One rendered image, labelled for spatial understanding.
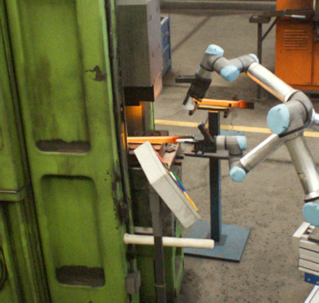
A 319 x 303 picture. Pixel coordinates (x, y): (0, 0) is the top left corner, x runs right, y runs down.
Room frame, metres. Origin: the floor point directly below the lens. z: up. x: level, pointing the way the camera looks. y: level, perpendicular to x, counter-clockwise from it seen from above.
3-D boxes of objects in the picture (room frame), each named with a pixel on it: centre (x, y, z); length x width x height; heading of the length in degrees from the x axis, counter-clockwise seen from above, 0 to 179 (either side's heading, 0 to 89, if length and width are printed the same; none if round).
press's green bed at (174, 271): (3.03, 0.19, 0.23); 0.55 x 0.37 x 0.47; 77
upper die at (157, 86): (2.97, 0.19, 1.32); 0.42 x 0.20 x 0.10; 77
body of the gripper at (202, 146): (2.90, -0.24, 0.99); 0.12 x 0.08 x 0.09; 78
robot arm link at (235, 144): (2.87, -0.40, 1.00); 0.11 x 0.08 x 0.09; 78
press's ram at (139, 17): (3.01, 0.18, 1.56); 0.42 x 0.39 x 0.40; 77
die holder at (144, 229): (3.03, 0.19, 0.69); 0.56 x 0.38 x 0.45; 77
